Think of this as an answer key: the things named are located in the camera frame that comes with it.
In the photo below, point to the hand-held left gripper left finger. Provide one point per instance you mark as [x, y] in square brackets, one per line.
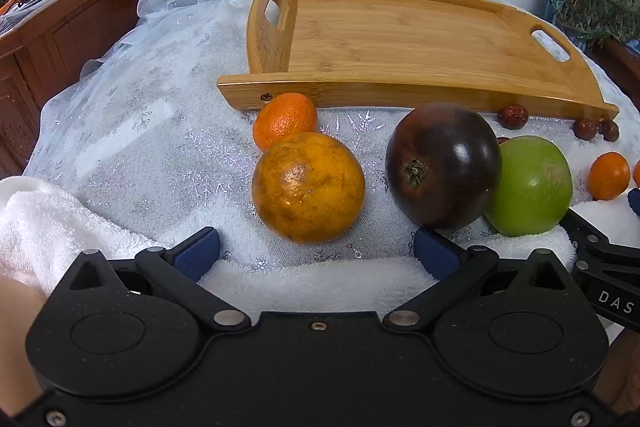
[197, 253]

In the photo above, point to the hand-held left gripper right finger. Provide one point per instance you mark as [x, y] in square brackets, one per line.
[436, 253]

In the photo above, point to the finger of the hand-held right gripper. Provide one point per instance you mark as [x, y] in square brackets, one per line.
[605, 257]
[635, 201]

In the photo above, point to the small orange mandarin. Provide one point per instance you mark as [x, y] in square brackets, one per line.
[637, 173]
[608, 177]

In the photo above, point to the dark purple tomato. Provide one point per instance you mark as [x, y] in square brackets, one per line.
[442, 167]

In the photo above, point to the green apple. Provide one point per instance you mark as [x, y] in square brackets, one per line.
[537, 187]

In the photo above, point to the large speckled orange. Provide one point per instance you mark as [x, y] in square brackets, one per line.
[307, 187]

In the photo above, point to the medium orange mandarin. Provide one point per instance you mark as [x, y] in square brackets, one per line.
[285, 117]

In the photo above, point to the bamboo serving tray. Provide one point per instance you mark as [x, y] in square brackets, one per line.
[400, 37]

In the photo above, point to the person's right forearm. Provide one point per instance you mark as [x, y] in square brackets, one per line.
[625, 367]

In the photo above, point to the dark wooden furniture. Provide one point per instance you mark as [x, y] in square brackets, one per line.
[620, 57]

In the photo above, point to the white terry towel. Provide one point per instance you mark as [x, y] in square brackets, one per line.
[40, 227]

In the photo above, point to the person's bare leg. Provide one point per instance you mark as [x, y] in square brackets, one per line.
[17, 337]

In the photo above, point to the brown wooden cabinet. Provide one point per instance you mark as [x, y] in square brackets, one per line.
[60, 37]

